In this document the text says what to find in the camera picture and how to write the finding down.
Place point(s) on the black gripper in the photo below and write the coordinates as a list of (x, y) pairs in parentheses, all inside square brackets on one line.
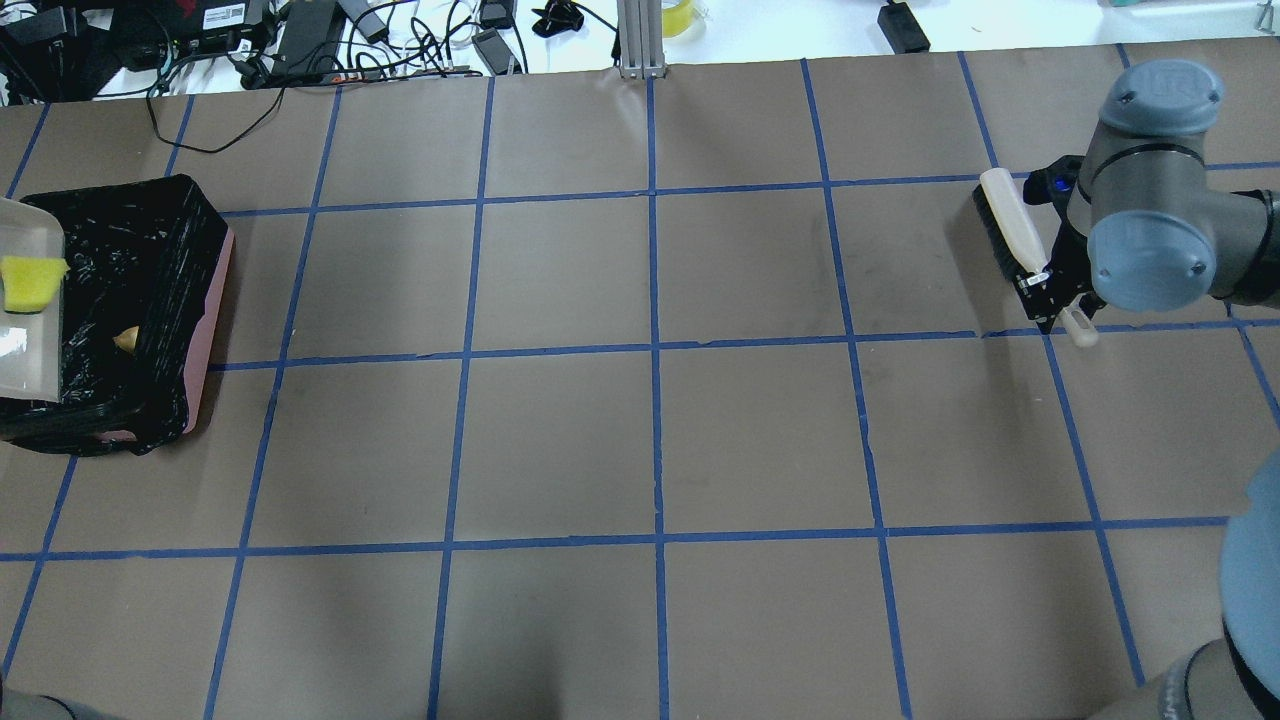
[(1063, 287)]

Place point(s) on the beige hand brush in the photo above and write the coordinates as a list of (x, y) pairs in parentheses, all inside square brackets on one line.
[(1009, 228)]

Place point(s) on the brown potato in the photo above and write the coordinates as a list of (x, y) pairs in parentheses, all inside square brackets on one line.
[(127, 340)]

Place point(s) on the yellow sponge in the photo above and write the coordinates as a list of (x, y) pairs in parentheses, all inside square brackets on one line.
[(31, 284)]

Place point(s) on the beige plastic dustpan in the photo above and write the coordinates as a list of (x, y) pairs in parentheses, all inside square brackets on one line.
[(31, 344)]

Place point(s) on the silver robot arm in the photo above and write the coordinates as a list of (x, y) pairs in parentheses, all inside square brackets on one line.
[(1237, 675), (1133, 222)]

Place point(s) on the bin with black liner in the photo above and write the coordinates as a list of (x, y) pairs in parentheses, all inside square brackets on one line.
[(144, 253)]

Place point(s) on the black power adapter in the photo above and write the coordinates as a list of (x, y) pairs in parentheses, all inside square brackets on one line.
[(898, 24)]

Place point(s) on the yellow tape roll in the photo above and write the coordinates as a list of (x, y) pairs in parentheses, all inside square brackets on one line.
[(679, 18)]

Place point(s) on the black power brick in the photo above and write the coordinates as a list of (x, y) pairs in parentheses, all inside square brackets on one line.
[(305, 54)]

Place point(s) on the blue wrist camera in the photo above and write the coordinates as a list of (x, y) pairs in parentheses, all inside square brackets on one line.
[(1053, 185)]

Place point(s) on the aluminium frame post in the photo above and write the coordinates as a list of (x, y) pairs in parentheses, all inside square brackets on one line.
[(640, 37)]

